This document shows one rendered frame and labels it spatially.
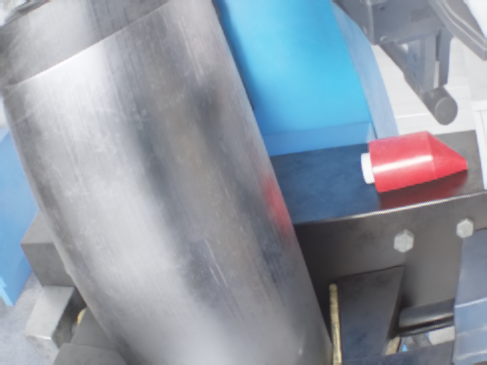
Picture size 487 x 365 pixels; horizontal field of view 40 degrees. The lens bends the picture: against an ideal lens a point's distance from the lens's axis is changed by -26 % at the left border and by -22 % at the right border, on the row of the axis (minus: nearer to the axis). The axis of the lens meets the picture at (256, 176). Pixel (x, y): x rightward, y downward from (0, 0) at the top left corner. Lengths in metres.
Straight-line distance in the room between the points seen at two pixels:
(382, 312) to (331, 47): 0.36
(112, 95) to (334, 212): 0.39
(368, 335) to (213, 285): 0.23
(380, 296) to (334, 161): 0.20
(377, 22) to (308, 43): 0.57
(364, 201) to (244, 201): 0.27
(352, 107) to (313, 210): 0.20
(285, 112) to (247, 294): 0.46
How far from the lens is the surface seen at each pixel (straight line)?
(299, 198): 0.91
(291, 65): 1.03
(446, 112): 0.57
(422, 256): 0.88
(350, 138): 1.02
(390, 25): 0.45
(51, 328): 1.02
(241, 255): 0.63
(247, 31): 1.02
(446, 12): 0.39
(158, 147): 0.57
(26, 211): 3.33
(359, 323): 0.82
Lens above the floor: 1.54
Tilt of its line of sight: 28 degrees down
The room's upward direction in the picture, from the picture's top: 20 degrees counter-clockwise
